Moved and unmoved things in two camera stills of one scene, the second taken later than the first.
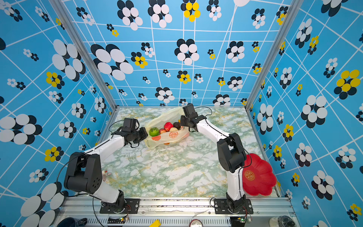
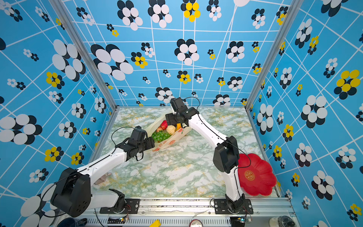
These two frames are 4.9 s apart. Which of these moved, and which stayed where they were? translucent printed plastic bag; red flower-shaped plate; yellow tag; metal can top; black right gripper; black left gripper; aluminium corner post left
Moved: black right gripper; black left gripper; translucent printed plastic bag
Stayed: aluminium corner post left; metal can top; red flower-shaped plate; yellow tag
